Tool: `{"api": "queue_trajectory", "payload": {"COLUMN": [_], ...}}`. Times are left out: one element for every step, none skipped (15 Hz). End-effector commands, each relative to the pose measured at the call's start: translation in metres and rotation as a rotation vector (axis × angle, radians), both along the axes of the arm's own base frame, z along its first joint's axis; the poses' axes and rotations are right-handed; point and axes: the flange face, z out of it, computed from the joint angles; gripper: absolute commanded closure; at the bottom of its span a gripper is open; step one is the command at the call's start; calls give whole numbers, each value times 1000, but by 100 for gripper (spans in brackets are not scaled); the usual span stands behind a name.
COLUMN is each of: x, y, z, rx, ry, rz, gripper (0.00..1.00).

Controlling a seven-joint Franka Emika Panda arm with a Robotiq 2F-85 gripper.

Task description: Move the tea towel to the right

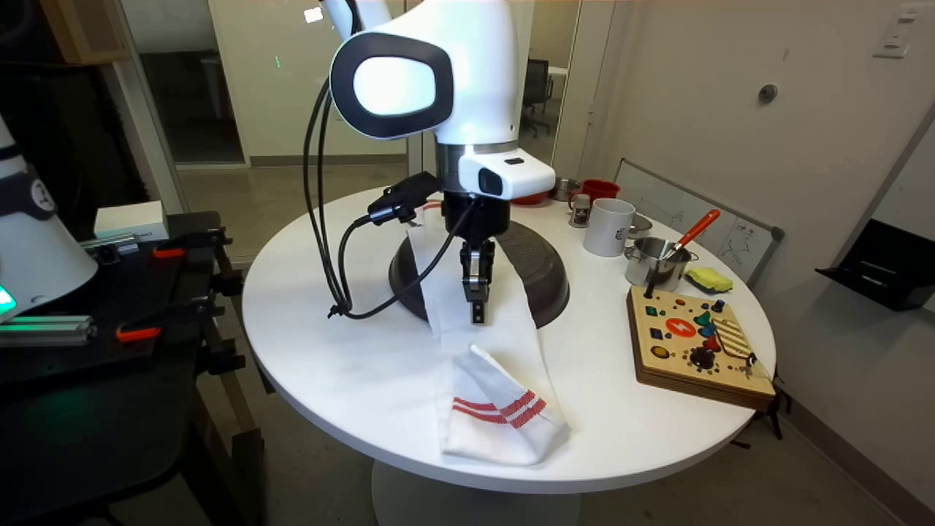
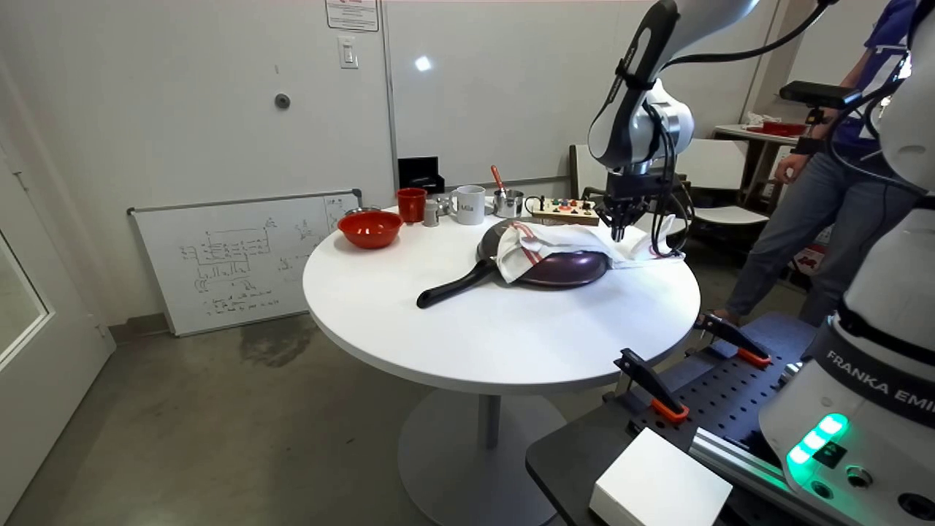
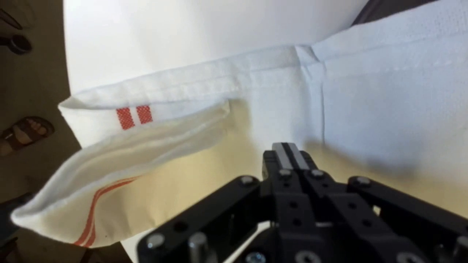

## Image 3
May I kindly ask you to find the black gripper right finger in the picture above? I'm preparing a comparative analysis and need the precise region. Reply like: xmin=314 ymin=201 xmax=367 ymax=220
xmin=288 ymin=141 xmax=468 ymax=263

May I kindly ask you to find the white red-striped tea towel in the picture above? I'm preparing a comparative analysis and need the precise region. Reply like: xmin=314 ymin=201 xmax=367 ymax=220
xmin=9 ymin=0 xmax=468 ymax=249

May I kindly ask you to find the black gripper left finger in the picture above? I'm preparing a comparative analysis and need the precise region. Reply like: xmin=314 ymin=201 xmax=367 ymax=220
xmin=137 ymin=141 xmax=297 ymax=263

